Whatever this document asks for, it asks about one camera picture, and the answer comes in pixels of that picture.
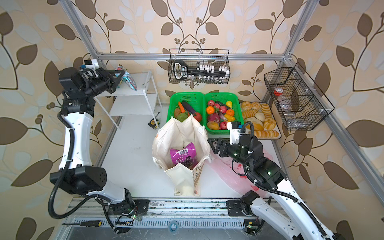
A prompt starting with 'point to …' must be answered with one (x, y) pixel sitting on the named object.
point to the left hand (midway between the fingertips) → (124, 69)
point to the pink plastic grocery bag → (225, 167)
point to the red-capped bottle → (279, 92)
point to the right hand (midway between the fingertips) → (214, 141)
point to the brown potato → (177, 111)
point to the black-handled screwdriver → (87, 223)
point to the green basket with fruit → (220, 108)
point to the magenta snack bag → (186, 156)
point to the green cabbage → (181, 117)
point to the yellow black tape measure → (152, 123)
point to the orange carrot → (181, 107)
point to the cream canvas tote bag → (177, 135)
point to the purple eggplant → (189, 107)
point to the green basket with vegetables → (182, 104)
